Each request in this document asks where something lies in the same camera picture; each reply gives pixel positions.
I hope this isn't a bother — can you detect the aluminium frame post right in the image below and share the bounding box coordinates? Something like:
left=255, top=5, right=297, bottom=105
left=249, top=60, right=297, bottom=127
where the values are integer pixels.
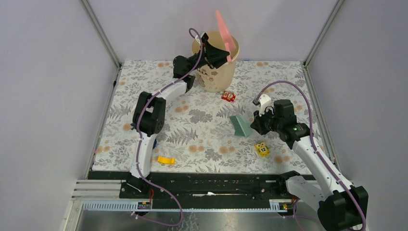
left=304, top=0, right=345, bottom=66

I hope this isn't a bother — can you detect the floral table mat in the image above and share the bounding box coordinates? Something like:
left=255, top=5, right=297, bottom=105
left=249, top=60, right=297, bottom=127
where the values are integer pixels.
left=91, top=61, right=325, bottom=174

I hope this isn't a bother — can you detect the aluminium frame post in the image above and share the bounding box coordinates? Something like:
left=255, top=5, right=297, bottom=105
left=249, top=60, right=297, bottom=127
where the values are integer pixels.
left=304, top=0, right=345, bottom=66
left=79, top=0, right=122, bottom=68

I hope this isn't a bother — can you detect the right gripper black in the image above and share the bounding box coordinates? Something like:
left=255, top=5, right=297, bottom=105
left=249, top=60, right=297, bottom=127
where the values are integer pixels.
left=251, top=106, right=282, bottom=135

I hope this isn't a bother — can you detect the green hand brush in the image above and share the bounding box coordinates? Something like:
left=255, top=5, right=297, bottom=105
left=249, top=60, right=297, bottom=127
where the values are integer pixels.
left=229, top=115, right=251, bottom=137

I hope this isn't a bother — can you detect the cream plastic bucket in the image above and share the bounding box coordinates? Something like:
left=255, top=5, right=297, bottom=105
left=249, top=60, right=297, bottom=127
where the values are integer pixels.
left=191, top=31, right=240, bottom=92

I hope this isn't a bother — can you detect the red yellow candy wrapper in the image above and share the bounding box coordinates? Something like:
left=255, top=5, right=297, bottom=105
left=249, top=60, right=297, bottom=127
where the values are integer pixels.
left=221, top=90, right=236, bottom=102

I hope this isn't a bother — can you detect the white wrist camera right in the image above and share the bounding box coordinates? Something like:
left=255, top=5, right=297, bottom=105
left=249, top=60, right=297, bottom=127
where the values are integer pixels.
left=258, top=94, right=271, bottom=117

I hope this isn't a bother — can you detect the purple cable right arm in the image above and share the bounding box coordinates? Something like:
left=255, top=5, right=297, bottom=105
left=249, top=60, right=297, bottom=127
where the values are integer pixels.
left=253, top=80, right=367, bottom=231

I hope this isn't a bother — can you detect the aluminium frame post left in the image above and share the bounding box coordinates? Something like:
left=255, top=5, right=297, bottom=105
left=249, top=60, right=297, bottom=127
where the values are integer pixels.
left=79, top=0, right=122, bottom=68

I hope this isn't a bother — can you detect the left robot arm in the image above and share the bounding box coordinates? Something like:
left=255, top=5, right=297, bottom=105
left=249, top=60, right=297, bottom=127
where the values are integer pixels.
left=130, top=33, right=236, bottom=179

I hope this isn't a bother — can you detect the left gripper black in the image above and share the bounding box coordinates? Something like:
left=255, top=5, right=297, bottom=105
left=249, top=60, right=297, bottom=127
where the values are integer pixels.
left=186, top=40, right=231, bottom=74

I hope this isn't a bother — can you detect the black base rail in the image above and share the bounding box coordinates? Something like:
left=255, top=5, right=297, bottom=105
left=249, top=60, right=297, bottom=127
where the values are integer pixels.
left=88, top=171, right=294, bottom=210

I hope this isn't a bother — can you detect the yellow owl block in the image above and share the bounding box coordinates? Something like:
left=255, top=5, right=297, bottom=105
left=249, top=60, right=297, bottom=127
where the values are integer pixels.
left=254, top=141, right=270, bottom=157

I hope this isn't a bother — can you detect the pink dustpan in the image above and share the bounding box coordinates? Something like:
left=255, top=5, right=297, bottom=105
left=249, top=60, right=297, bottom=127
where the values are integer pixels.
left=216, top=10, right=236, bottom=63

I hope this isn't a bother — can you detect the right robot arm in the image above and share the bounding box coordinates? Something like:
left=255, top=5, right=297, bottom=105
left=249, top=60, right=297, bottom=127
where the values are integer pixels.
left=250, top=98, right=368, bottom=231

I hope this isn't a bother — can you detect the yellow owl paper scrap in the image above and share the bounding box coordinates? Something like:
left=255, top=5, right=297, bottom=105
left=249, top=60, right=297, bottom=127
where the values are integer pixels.
left=157, top=156, right=175, bottom=165

